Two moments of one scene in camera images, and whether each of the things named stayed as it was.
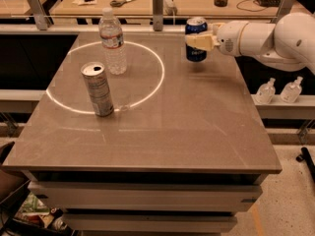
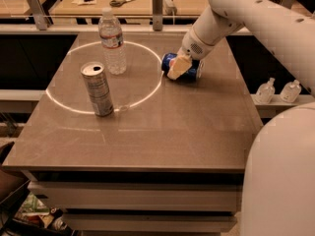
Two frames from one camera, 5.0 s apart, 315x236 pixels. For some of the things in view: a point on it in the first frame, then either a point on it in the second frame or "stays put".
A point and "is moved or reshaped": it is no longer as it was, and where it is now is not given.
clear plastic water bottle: (111, 37) stays put
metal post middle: (157, 10) stays put
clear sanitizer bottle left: (266, 91) stays put
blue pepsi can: (195, 26) is moved or reshaped
